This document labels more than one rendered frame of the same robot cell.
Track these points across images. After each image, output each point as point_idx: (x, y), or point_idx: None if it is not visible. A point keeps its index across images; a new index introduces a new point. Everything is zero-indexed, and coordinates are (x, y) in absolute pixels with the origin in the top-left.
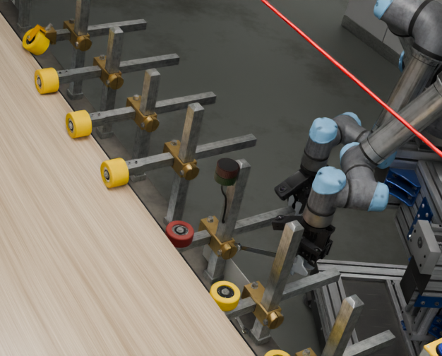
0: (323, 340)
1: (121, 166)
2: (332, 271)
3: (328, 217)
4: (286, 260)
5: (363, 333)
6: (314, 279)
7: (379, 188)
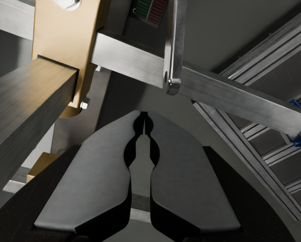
0: (290, 17)
1: None
2: (293, 122)
3: None
4: None
5: None
6: (239, 105)
7: None
